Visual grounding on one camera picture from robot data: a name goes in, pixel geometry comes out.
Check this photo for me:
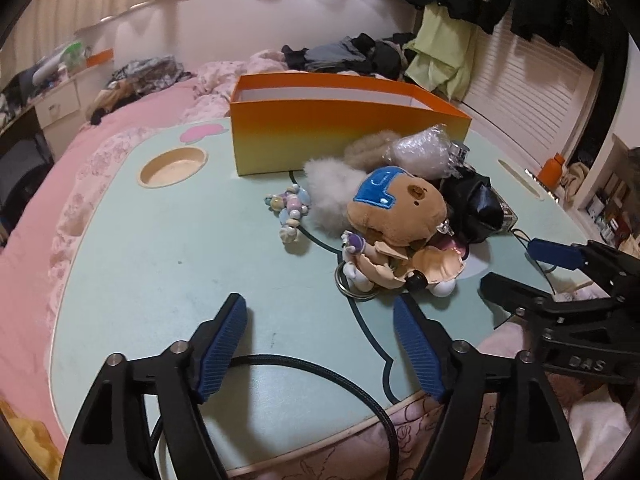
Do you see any black glossy cloth item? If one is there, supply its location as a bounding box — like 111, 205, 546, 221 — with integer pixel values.
440, 168, 504, 244

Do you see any anime figure keychain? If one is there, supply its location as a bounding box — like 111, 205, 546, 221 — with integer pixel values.
334, 231, 465, 301

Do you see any brown capybara plush blue cap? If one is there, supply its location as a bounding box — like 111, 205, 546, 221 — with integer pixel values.
346, 166, 448, 247

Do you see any clear bubble wrap bundle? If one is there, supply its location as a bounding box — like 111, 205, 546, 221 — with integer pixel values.
388, 125, 451, 180

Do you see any brown fluffy pompom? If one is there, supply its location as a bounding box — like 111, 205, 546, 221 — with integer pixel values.
343, 130, 400, 172

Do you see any white fluffy pompom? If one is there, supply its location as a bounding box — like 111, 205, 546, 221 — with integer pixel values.
304, 157, 367, 237

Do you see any pastel bead bracelet charm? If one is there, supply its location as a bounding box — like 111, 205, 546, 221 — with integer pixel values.
264, 183, 311, 245

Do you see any orange gradient cardboard box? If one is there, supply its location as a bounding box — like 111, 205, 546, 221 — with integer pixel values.
230, 72, 471, 176

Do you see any brown playing card box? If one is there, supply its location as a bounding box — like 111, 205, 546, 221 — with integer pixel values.
492, 190, 518, 233

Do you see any orange water bottle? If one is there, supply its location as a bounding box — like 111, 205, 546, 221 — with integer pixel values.
537, 153, 565, 192

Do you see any pink floral duvet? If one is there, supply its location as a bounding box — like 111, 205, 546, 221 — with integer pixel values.
44, 49, 312, 340

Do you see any mint green lap table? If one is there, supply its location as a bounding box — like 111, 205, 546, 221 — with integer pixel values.
50, 119, 587, 474

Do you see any lime green garment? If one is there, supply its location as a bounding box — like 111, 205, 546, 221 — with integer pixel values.
406, 3, 480, 102

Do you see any pile of dark clothes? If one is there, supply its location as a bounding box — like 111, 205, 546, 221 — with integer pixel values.
281, 32, 416, 80

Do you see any white desk with drawer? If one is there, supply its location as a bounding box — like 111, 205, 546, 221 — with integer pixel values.
1, 60, 114, 162

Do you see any patterned grey clothes pile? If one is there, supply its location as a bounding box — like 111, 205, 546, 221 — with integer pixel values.
107, 55, 193, 96

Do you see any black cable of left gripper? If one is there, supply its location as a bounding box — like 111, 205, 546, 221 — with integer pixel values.
150, 353, 400, 480

